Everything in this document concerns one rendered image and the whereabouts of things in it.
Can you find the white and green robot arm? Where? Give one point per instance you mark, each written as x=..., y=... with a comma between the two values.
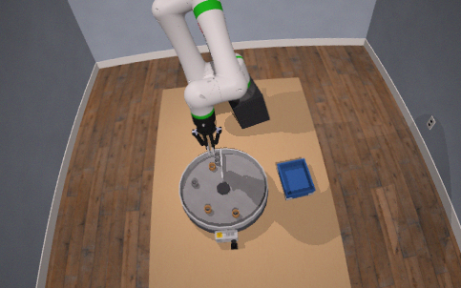
x=205, y=86

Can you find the grey round turntable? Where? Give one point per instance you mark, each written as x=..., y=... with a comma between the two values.
x=238, y=184

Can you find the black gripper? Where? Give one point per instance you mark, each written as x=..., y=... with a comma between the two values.
x=196, y=133

